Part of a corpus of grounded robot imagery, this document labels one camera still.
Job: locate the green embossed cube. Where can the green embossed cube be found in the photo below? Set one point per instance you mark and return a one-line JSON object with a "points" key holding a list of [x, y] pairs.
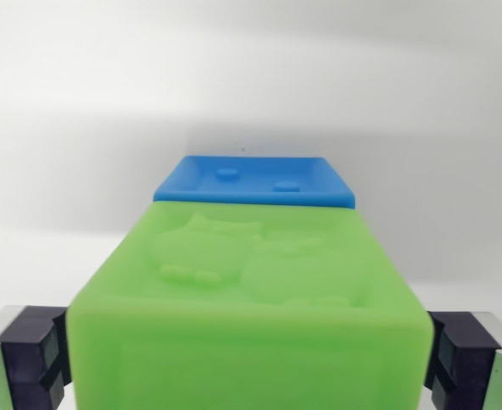
{"points": [[246, 324]]}

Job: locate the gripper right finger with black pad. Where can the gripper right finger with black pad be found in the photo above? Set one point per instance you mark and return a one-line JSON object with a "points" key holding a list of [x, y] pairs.
{"points": [[473, 363]]}

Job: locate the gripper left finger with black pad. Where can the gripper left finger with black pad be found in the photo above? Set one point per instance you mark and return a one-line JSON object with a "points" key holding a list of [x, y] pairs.
{"points": [[25, 359]]}

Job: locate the blue embossed cube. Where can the blue embossed cube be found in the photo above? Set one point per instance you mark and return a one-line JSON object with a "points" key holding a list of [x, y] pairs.
{"points": [[255, 181]]}

